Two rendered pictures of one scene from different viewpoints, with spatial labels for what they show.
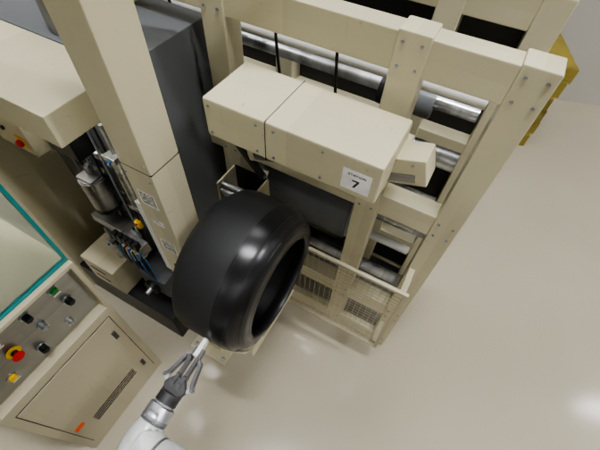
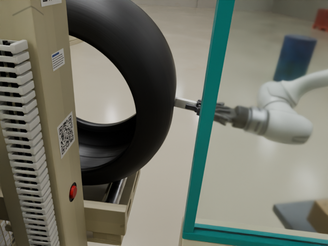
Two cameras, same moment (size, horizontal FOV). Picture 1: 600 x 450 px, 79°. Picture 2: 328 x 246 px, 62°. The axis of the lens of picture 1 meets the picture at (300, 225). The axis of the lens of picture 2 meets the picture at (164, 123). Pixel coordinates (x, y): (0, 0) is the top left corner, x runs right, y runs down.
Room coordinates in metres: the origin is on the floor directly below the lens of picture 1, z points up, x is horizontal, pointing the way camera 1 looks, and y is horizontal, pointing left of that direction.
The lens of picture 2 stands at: (0.77, 1.04, 1.53)
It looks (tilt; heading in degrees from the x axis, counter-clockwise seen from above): 28 degrees down; 248
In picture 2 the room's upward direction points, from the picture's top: 5 degrees clockwise
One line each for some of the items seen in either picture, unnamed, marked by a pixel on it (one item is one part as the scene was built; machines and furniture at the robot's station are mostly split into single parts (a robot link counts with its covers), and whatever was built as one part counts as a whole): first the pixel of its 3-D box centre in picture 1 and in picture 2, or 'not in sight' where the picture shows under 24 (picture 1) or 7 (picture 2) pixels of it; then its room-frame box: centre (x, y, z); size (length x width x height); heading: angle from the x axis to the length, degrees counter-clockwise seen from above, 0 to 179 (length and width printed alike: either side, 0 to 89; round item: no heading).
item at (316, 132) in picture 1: (304, 128); not in sight; (0.95, 0.01, 1.71); 0.61 x 0.25 x 0.15; 65
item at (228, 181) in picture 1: (245, 201); not in sight; (1.17, 0.28, 1.05); 0.20 x 0.15 x 0.30; 65
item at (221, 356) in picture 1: (219, 337); not in sight; (0.83, 0.49, 0.01); 0.27 x 0.27 x 0.02; 65
